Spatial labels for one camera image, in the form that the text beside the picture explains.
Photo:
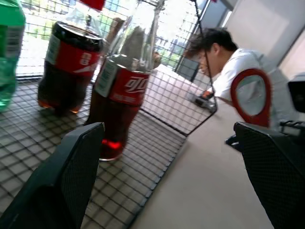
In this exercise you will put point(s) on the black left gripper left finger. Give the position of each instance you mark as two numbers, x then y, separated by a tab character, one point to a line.
59	181

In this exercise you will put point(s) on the black and orange device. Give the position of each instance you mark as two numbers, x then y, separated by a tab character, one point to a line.
204	100

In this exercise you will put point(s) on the green plastic bottle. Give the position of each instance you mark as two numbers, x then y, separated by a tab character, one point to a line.
8	59

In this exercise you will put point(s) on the red bottle opener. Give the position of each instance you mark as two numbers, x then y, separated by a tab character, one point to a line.
268	95

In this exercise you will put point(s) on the glass cola bottle red label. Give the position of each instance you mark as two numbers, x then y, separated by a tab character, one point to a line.
124	95

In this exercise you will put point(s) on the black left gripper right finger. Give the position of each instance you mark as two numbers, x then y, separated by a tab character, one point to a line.
276	171

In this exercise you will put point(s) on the person in white shirt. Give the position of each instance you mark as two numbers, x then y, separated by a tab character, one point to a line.
238	69

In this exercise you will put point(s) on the plastic cola bottle red label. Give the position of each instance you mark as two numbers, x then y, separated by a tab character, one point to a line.
69	71

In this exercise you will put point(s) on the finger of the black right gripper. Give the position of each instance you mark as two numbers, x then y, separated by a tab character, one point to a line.
293	124
232	140

